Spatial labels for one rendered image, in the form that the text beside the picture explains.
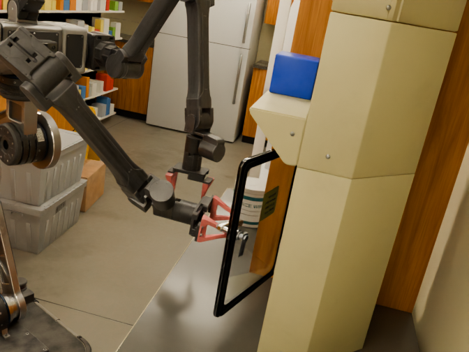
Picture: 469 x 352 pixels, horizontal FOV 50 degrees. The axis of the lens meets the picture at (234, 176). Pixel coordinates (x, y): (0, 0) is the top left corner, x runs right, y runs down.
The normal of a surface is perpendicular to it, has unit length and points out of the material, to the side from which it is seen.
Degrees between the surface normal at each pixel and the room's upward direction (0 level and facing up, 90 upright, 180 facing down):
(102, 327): 0
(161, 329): 0
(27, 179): 96
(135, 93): 90
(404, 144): 90
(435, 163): 90
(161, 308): 0
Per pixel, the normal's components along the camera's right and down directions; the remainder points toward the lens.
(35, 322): 0.16, -0.93
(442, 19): 0.53, 0.37
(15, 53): 0.36, -0.18
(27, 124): 0.78, 0.32
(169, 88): -0.21, 0.30
